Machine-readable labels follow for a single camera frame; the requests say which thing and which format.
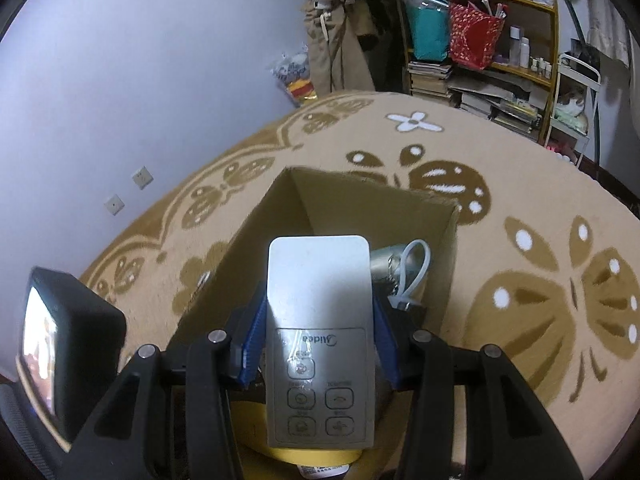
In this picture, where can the pile of books and cardboard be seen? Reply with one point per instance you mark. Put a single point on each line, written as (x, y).
(500, 105)

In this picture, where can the wooden shelf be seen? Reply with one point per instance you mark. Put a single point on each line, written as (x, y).
(547, 35)

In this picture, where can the colourful plush toy bag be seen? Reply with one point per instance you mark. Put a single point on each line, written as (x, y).
(295, 80)

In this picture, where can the white bottle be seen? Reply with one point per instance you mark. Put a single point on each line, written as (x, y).
(525, 54)
(515, 47)

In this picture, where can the red patterned bag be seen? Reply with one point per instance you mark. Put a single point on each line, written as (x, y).
(472, 37)

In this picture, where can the beige hanging trousers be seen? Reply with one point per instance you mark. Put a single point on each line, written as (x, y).
(335, 45)

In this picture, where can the beige wall socket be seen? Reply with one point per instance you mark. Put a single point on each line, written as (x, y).
(114, 204)
(142, 177)

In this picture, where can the beige floral rug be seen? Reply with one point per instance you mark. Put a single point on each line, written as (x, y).
(350, 125)

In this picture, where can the yellow tape roll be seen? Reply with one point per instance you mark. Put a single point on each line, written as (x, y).
(252, 425)

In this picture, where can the wide white remote control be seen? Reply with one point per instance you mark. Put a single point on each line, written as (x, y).
(320, 310)

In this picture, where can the stack of books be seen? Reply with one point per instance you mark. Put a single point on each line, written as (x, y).
(430, 80)

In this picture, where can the teal bag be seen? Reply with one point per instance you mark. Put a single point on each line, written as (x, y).
(427, 30)

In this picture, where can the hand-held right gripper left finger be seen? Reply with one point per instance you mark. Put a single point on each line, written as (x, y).
(252, 345)

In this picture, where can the white plush toy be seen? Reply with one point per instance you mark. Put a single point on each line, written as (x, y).
(572, 102)

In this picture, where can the cardboard box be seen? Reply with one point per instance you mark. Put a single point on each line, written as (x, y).
(280, 210)

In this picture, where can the white trolley cart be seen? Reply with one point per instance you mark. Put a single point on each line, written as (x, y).
(575, 130)

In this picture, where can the silver metal cylinder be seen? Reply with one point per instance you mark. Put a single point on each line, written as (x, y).
(382, 265)

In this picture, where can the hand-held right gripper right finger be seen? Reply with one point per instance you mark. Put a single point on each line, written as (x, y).
(389, 345)

